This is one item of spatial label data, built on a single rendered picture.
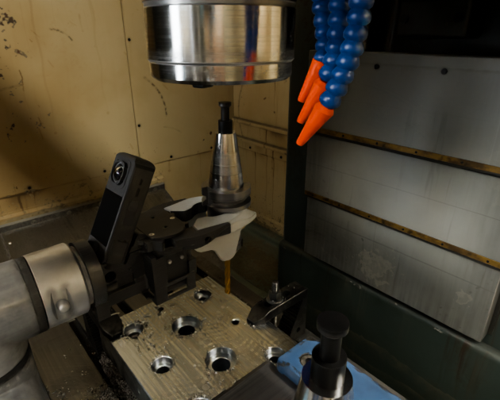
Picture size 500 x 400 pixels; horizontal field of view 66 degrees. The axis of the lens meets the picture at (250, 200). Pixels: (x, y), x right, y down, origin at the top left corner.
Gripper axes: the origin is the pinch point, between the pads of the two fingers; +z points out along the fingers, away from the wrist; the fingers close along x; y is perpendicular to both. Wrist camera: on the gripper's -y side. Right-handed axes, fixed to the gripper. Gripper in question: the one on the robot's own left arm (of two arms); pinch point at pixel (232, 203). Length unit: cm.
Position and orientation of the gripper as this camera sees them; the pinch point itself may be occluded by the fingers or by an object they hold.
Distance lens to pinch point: 50.5
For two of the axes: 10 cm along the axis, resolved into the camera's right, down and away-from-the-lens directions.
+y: 0.0, 9.1, 4.0
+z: 7.6, -2.7, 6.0
